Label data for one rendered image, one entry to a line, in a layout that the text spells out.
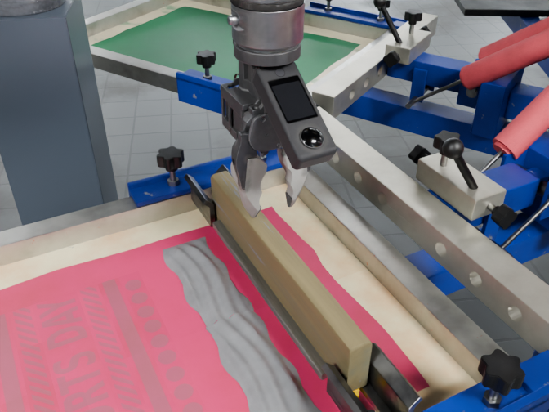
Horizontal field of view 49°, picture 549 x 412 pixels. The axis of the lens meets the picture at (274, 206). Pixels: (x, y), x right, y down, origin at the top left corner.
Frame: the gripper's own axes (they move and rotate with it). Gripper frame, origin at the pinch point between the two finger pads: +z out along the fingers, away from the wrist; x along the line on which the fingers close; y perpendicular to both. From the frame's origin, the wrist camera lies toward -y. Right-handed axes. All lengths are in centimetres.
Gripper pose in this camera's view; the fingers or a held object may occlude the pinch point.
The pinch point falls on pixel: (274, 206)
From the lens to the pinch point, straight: 73.3
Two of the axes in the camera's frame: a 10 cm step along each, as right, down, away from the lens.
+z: -0.1, 8.1, 5.9
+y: -4.5, -5.3, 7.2
